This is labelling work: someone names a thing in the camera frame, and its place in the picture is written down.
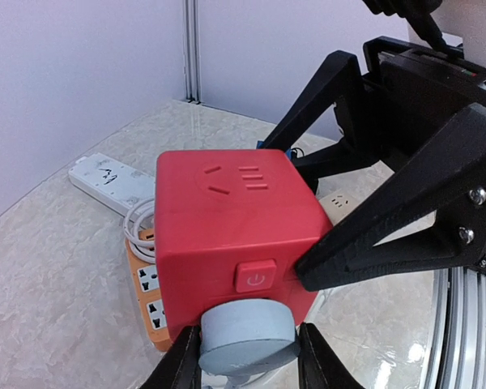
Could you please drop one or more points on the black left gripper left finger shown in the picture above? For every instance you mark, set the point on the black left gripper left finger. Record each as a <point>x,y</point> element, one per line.
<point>179,368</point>

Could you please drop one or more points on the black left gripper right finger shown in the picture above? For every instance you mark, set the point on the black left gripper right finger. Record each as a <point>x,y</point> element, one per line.
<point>318,365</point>

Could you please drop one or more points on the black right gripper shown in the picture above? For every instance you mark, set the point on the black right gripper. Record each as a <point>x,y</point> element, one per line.
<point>433,81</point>

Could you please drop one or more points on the beige cube adapter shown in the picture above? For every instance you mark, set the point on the beige cube adapter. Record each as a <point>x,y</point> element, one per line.
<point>338,204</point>

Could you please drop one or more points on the red cube socket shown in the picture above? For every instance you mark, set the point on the red cube socket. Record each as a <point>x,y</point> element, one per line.
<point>230,225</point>

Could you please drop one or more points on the long white power strip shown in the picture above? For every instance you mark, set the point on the long white power strip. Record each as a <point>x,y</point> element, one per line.
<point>111,182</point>

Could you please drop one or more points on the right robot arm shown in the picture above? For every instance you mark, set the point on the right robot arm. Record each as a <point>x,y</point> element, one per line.
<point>456,29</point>

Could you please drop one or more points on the orange power strip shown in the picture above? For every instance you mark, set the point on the orange power strip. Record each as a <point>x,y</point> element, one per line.
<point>148,294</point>

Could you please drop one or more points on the aluminium front rail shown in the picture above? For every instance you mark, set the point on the aluminium front rail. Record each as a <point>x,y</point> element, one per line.
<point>456,351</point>

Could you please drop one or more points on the left aluminium frame post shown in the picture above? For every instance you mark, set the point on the left aluminium frame post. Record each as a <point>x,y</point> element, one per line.
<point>191,51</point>

